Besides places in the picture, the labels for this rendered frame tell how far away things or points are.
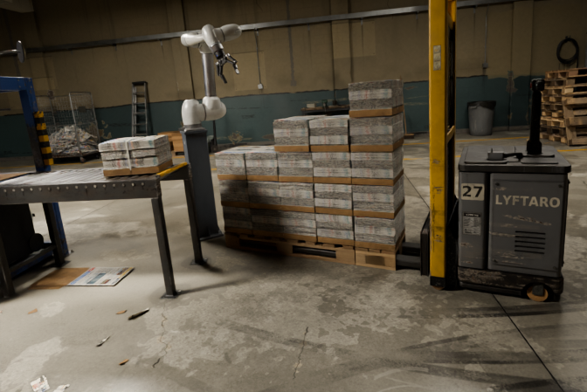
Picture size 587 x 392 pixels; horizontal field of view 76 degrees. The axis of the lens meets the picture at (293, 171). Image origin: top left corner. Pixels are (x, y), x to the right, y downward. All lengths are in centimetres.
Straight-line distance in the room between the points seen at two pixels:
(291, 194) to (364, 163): 62
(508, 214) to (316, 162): 123
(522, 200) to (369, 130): 96
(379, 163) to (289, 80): 720
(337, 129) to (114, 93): 912
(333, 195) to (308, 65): 705
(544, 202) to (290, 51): 795
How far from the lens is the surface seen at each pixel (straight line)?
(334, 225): 278
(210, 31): 294
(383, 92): 251
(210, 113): 349
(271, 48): 971
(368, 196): 263
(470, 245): 247
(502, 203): 238
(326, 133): 264
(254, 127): 979
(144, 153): 268
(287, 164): 281
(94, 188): 271
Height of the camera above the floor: 125
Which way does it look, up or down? 12 degrees down
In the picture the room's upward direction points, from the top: 5 degrees counter-clockwise
